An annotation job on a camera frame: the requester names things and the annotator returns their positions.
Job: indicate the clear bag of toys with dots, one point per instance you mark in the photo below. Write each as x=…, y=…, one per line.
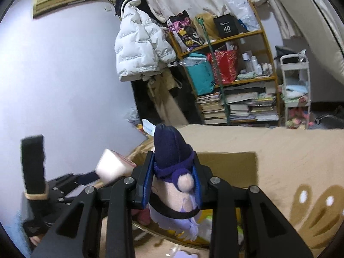
x=137, y=125

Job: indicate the wooden shelf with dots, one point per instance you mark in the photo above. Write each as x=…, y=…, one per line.
x=242, y=34

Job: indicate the purple doll with navy hat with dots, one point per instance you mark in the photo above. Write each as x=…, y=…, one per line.
x=169, y=150

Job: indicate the pink stuffed toy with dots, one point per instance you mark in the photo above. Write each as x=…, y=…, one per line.
x=295, y=113

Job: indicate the white trolley cart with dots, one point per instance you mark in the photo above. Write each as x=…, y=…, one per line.
x=293, y=59

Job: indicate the group of white cosmetic bottles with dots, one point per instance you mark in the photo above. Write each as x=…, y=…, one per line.
x=254, y=64

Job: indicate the teal bag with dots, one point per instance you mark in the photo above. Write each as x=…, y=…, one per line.
x=200, y=76

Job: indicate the pale purple soft toy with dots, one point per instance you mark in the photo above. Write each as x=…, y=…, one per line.
x=185, y=254

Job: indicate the cream folded mattress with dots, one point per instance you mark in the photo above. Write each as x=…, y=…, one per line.
x=309, y=10

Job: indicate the yellow wig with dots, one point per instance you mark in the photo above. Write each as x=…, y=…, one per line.
x=212, y=29

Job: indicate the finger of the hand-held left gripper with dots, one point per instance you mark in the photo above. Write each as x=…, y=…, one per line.
x=86, y=178

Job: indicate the beige coat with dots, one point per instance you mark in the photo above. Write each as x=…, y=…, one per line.
x=166, y=102

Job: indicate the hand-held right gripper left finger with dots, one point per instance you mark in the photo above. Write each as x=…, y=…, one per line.
x=147, y=190

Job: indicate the blue knit garment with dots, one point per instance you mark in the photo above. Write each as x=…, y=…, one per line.
x=18, y=236

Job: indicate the white plastic bag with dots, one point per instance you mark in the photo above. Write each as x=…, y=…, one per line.
x=239, y=2

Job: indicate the red bag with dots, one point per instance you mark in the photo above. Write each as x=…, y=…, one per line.
x=225, y=67

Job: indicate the black hat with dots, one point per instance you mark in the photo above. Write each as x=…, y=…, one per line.
x=123, y=1

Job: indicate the stack of books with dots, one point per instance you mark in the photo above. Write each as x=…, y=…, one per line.
x=242, y=110

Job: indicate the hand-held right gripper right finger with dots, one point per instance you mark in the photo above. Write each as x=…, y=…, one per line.
x=199, y=193

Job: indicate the pink bear plush toy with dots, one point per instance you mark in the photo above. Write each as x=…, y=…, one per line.
x=143, y=216

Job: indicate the cardboard box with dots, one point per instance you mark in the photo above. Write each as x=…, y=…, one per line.
x=228, y=169

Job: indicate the purple printed tote bag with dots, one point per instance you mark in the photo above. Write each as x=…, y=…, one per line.
x=185, y=32

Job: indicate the black box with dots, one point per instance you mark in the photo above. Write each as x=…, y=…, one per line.
x=227, y=27

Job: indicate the cream wall air conditioner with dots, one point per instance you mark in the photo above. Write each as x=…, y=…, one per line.
x=61, y=1

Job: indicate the black coat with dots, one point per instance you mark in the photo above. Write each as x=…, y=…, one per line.
x=142, y=99

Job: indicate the green pole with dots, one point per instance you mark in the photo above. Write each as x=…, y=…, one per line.
x=215, y=59

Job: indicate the light blue cloth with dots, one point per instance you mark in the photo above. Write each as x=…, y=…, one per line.
x=295, y=91

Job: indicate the white puffer jacket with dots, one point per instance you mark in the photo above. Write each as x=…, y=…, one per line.
x=139, y=43

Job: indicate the pink square plush toy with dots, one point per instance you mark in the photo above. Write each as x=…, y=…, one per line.
x=113, y=166

